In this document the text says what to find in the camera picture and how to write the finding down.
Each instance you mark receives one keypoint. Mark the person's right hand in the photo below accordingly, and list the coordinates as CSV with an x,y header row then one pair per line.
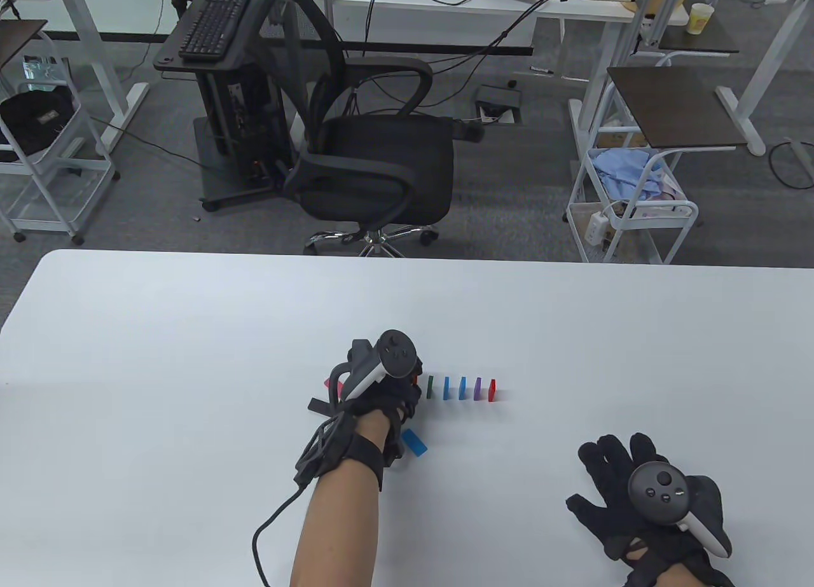
x,y
604,485

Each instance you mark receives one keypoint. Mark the person's left hand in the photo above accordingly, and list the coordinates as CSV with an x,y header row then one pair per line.
x,y
397,402

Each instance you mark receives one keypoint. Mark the grey white handheld controller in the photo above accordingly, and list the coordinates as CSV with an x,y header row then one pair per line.
x,y
658,491
395,353

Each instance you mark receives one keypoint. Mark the pink domino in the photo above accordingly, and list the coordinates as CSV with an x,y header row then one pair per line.
x,y
339,391

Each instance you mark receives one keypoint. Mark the black domino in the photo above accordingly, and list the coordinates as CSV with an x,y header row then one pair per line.
x,y
318,404

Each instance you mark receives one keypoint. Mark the black office chair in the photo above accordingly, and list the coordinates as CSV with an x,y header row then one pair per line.
x,y
381,161

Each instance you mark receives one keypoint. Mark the white power strip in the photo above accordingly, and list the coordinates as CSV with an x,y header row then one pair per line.
x,y
596,227

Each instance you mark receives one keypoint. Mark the white rolling utility cart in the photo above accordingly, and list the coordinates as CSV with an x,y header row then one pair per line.
x,y
683,213
76,161

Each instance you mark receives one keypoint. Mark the light blue cloth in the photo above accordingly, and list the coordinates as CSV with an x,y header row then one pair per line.
x,y
626,170

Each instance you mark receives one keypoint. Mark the grey floor power box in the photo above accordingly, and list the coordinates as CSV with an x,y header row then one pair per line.
x,y
499,97

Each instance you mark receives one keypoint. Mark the cardboard box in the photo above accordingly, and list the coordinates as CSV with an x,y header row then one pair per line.
x,y
623,140

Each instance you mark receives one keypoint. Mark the black rolling computer stand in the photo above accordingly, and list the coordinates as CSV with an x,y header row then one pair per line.
x,y
222,97

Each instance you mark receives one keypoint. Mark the dark brown side table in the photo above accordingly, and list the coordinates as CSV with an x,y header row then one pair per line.
x,y
19,40
699,43
680,107

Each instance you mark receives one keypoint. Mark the black keyboard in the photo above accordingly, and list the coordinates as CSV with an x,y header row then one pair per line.
x,y
213,24

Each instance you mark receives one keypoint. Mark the black bag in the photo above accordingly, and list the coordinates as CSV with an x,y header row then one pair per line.
x,y
35,119

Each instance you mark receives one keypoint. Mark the yellow white paper cup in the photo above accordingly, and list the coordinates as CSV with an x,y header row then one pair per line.
x,y
699,20

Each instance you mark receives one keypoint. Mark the clear plastic packet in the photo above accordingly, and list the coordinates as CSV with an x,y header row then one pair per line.
x,y
41,72

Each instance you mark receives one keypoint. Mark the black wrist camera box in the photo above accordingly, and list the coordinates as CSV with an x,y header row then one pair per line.
x,y
318,447

